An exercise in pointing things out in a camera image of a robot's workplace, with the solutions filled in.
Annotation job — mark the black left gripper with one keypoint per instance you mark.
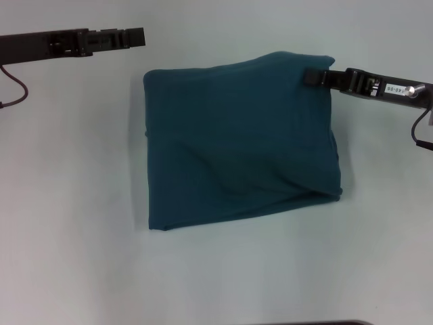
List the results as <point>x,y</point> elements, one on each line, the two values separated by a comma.
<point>34,45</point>

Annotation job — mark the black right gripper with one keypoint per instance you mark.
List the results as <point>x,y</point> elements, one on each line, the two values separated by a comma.
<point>389,89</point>

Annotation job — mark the teal FREE print T-shirt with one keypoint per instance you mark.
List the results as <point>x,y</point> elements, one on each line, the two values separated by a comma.
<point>236,142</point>

